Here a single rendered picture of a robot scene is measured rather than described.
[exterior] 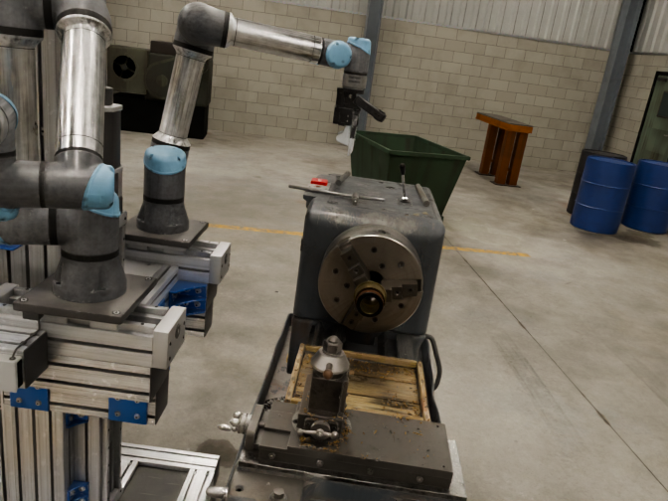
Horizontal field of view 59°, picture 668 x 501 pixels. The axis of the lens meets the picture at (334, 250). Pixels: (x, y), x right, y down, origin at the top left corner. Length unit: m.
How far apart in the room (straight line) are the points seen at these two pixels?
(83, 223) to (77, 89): 0.30
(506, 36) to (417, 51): 1.72
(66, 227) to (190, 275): 0.58
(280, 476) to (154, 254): 0.81
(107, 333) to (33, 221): 0.28
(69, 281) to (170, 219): 0.51
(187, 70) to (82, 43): 0.71
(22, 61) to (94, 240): 0.36
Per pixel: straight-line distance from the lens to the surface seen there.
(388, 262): 1.73
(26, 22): 1.25
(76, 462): 1.92
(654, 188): 8.69
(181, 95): 1.86
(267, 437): 1.27
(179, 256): 1.78
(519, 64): 12.46
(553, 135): 12.93
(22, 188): 1.03
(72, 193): 1.02
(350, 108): 1.94
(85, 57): 1.16
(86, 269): 1.32
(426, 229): 1.88
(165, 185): 1.75
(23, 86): 1.27
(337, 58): 1.75
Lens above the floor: 1.72
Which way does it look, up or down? 19 degrees down
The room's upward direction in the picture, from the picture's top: 8 degrees clockwise
